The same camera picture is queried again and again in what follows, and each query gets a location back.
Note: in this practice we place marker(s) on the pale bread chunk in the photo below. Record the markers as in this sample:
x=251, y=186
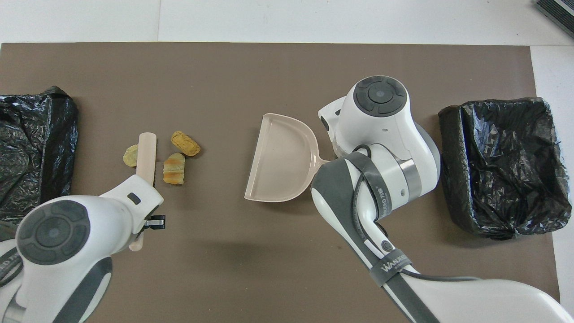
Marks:
x=131, y=155

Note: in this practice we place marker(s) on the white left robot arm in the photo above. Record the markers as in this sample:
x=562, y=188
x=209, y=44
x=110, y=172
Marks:
x=58, y=269

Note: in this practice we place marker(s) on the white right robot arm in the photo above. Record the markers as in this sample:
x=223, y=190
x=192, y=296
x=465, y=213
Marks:
x=381, y=130

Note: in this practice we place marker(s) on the brown paper table mat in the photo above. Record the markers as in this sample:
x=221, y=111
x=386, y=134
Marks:
x=269, y=80

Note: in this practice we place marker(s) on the brown bread roll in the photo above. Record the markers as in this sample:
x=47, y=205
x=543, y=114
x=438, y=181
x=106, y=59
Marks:
x=185, y=143

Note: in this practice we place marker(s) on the beige plastic dustpan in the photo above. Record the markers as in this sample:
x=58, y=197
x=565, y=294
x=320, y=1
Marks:
x=280, y=157

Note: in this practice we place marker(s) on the sliced bread loaf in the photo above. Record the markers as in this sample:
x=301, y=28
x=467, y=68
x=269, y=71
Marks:
x=174, y=168

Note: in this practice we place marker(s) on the black bag lined bin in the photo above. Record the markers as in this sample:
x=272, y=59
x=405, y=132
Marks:
x=502, y=170
x=27, y=148

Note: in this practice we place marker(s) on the beige brush black bristles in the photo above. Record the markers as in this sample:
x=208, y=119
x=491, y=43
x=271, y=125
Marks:
x=146, y=157

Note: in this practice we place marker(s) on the dark grey ribbed panel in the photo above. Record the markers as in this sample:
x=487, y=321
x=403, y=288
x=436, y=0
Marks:
x=560, y=11

